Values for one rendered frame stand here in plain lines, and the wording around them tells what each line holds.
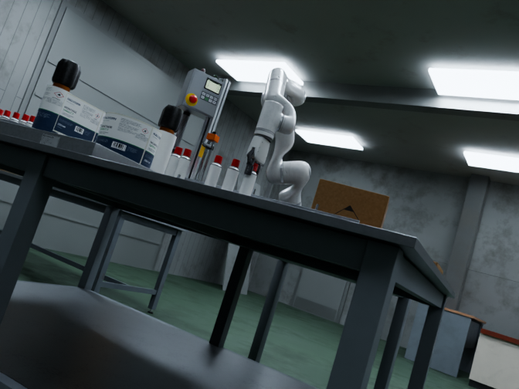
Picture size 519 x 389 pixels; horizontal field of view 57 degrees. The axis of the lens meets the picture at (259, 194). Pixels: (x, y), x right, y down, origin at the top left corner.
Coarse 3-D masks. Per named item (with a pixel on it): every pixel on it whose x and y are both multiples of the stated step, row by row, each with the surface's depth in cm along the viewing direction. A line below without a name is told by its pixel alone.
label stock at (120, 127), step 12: (108, 120) 160; (120, 120) 158; (132, 120) 158; (108, 132) 158; (120, 132) 157; (132, 132) 158; (144, 132) 160; (156, 132) 164; (108, 144) 157; (120, 144) 157; (132, 144) 158; (144, 144) 161; (156, 144) 166; (132, 156) 158; (144, 156) 162
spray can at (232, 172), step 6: (234, 162) 205; (228, 168) 205; (234, 168) 203; (228, 174) 203; (234, 174) 203; (228, 180) 203; (234, 180) 203; (222, 186) 203; (228, 186) 202; (234, 186) 205
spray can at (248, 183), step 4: (256, 164) 201; (256, 168) 201; (252, 172) 199; (244, 176) 200; (248, 176) 199; (252, 176) 199; (256, 176) 201; (244, 180) 199; (248, 180) 199; (252, 180) 199; (244, 184) 199; (248, 184) 198; (252, 184) 199; (240, 188) 200; (244, 188) 198; (248, 188) 198; (252, 188) 200; (240, 192) 199; (244, 192) 198; (248, 192) 198
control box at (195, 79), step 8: (192, 72) 228; (200, 72) 228; (192, 80) 227; (200, 80) 228; (216, 80) 232; (184, 88) 231; (192, 88) 227; (200, 88) 229; (184, 96) 226; (216, 96) 233; (176, 104) 233; (184, 104) 226; (192, 104) 227; (200, 104) 229; (208, 104) 231; (216, 104) 233; (192, 112) 232; (200, 112) 230; (208, 112) 231
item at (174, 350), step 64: (128, 192) 121; (0, 256) 132; (320, 256) 96; (384, 256) 90; (0, 320) 133; (64, 320) 203; (128, 320) 243; (384, 320) 92; (0, 384) 122; (64, 384) 133; (128, 384) 149; (192, 384) 170; (256, 384) 198
